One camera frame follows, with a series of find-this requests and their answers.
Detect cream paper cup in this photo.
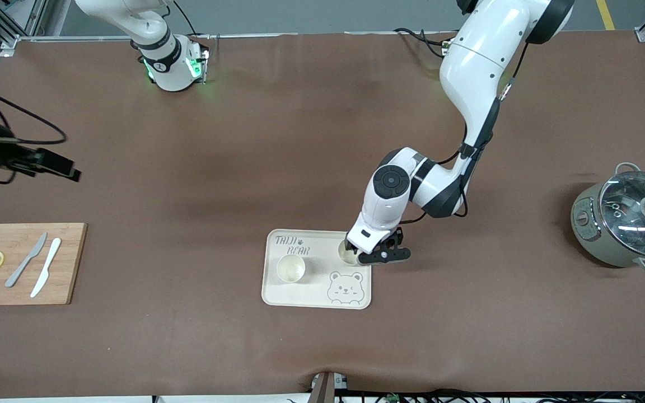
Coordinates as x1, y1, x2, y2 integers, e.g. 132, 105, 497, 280
276, 255, 306, 284
338, 241, 366, 266

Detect beige bear print tray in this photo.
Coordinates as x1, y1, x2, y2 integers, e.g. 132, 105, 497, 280
261, 229, 372, 310

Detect grey plastic knife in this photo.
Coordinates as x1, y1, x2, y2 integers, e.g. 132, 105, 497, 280
5, 232, 48, 288

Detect white plastic knife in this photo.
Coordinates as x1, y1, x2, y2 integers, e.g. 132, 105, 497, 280
30, 238, 62, 298

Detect bamboo cutting board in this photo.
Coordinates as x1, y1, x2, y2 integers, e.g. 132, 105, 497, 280
0, 223, 87, 306

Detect grey-green cooking pot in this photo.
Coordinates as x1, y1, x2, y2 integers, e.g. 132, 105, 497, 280
571, 162, 645, 274

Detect glass pot lid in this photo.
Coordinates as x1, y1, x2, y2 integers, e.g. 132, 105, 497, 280
599, 171, 645, 259

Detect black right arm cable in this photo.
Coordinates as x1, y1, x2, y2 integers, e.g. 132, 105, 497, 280
0, 66, 69, 185

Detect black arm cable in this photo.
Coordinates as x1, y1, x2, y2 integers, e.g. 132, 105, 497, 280
398, 39, 529, 224
0, 66, 69, 185

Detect black table cables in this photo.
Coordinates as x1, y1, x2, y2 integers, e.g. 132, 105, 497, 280
392, 27, 453, 58

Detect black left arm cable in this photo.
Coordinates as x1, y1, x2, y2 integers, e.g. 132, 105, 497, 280
398, 39, 529, 224

